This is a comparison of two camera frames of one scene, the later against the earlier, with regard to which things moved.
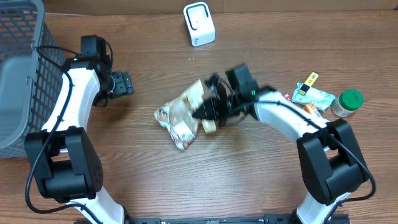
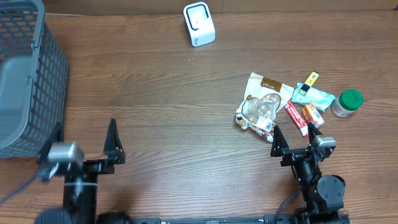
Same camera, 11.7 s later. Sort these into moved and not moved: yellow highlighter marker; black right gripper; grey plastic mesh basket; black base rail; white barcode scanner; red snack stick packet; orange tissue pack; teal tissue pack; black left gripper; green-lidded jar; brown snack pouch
Moved: black right gripper; brown snack pouch; red snack stick packet; black left gripper
Not moved: grey plastic mesh basket; green-lidded jar; yellow highlighter marker; orange tissue pack; black base rail; teal tissue pack; white barcode scanner
